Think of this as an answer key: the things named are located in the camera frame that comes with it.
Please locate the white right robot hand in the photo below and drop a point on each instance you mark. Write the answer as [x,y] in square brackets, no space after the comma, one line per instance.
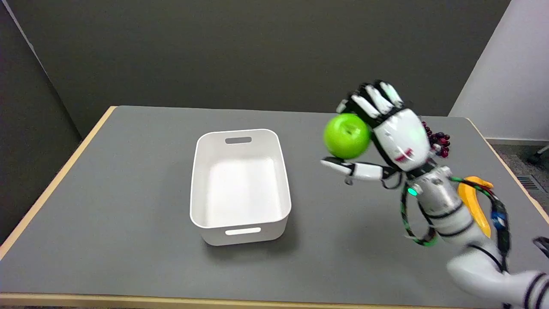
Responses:
[403,137]

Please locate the green apple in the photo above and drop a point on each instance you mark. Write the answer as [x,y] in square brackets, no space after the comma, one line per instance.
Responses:
[346,136]

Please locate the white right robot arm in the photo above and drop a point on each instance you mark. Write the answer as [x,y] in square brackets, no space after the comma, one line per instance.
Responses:
[454,214]

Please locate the white plastic box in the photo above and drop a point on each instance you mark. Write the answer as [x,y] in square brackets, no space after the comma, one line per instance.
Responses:
[240,184]

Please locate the dark red grape bunch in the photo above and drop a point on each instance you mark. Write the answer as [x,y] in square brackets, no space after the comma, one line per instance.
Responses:
[440,141]

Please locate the yellow banana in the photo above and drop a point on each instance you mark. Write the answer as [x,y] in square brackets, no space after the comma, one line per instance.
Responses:
[475,205]

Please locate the floor vent grille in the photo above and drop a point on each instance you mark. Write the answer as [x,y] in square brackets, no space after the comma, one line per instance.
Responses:
[528,183]

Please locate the office chair base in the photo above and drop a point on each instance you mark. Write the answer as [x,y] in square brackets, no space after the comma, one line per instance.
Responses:
[539,155]

